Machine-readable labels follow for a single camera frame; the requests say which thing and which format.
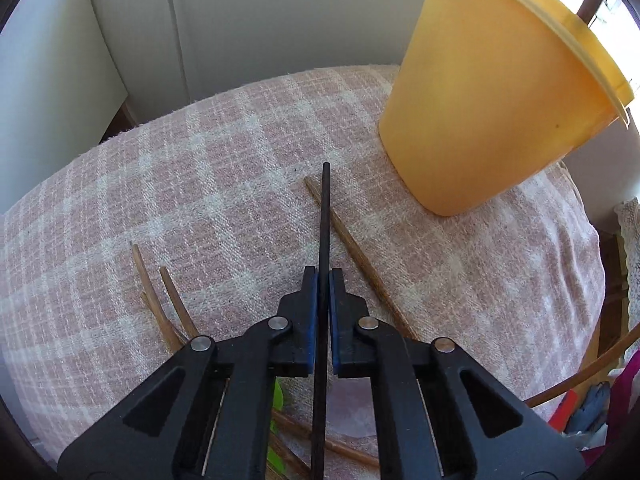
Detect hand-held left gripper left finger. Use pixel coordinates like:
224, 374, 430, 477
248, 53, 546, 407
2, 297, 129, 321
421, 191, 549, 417
57, 266, 319, 480

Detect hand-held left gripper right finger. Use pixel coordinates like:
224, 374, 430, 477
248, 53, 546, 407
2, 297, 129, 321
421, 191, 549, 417
329, 268, 586, 480

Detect green plastic spoon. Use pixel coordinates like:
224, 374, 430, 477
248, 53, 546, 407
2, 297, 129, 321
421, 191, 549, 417
267, 379, 286, 480

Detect black chopstick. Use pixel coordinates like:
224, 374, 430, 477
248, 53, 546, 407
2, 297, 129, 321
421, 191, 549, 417
309, 161, 332, 480

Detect yellow plastic bucket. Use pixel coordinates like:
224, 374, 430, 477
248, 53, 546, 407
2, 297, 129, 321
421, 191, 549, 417
378, 0, 635, 217

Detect brown wooden chopstick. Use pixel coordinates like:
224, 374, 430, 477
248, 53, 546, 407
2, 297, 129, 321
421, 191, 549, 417
140, 290, 182, 355
271, 409, 382, 468
130, 242, 186, 356
269, 432, 313, 478
304, 177, 420, 341
158, 266, 200, 338

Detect pink plaid cloth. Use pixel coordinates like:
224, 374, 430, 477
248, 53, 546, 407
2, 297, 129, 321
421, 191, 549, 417
0, 64, 607, 480

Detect curved bamboo rod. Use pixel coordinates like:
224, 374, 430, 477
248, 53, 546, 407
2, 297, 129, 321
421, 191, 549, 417
525, 327, 640, 408

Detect pile of colourful clothes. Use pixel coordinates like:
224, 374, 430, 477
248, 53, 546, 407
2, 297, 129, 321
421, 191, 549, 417
547, 360, 640, 461

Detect white lace cloth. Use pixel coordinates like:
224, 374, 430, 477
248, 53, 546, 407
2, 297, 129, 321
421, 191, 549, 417
614, 199, 640, 321

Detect white furniture panel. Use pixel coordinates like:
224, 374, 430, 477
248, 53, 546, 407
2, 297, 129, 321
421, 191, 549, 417
0, 0, 437, 216

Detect window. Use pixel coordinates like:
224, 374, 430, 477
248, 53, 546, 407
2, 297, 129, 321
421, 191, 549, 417
515, 0, 640, 91

